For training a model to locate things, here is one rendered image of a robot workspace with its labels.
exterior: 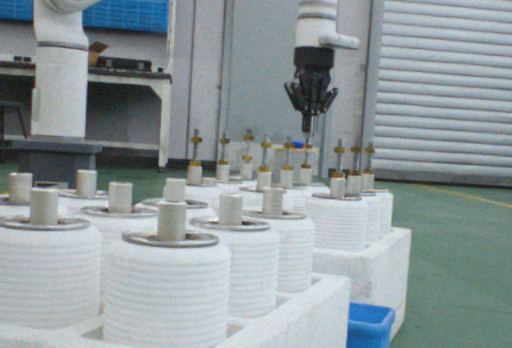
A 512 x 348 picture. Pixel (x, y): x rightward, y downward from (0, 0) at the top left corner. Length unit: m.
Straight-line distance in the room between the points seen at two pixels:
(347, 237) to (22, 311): 0.57
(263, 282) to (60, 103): 0.81
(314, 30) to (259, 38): 5.10
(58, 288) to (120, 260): 0.07
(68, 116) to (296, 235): 0.73
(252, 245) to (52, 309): 0.17
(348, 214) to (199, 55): 5.38
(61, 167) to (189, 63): 5.04
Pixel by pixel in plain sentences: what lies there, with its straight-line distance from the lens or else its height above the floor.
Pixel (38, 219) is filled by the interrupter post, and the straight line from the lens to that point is 0.61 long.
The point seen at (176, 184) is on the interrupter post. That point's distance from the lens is 0.81.
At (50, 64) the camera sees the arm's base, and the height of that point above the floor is 0.44.
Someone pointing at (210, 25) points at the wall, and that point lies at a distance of 6.40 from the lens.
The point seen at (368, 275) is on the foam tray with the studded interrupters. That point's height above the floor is 0.15.
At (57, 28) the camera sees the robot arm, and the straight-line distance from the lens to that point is 1.41.
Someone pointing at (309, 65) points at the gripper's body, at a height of 0.47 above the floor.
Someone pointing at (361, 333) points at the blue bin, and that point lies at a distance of 0.88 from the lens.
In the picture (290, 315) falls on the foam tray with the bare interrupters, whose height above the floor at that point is 0.18.
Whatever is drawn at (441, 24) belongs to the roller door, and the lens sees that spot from 6.73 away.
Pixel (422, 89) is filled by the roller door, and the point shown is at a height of 0.85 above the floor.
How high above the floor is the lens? 0.34
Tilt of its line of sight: 5 degrees down
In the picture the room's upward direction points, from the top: 4 degrees clockwise
